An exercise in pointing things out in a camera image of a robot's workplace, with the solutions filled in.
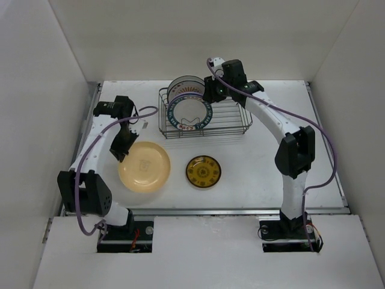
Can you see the purple plastic plate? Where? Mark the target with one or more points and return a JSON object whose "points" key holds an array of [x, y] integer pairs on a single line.
{"points": [[186, 103]]}

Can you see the grey rimmed patterned plate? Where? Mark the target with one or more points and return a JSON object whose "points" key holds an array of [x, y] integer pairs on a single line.
{"points": [[185, 84]]}

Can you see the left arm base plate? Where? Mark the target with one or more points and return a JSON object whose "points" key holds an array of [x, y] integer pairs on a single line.
{"points": [[118, 240]]}

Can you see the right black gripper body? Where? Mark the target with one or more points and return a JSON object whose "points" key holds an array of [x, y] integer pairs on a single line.
{"points": [[228, 91]]}

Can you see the wire dish rack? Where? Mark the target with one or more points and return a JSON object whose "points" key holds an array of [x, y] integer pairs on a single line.
{"points": [[229, 119]]}

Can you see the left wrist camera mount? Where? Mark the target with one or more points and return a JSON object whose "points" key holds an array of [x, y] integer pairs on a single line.
{"points": [[141, 125]]}

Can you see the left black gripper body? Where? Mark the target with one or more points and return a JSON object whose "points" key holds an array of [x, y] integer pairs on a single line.
{"points": [[124, 127]]}

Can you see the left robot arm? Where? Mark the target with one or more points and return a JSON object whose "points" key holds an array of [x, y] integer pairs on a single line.
{"points": [[114, 129]]}

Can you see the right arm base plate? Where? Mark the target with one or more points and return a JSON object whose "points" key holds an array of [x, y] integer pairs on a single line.
{"points": [[275, 240]]}

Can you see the white plate blue rim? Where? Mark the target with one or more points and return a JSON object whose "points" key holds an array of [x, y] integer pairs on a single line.
{"points": [[191, 120]]}

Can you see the small yellow patterned plate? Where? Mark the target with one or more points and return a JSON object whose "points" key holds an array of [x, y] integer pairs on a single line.
{"points": [[203, 172]]}

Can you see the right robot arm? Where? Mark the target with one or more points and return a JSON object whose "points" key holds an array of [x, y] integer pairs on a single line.
{"points": [[296, 151]]}

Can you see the beige plastic plate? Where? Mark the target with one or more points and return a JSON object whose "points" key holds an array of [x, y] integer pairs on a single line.
{"points": [[146, 168]]}

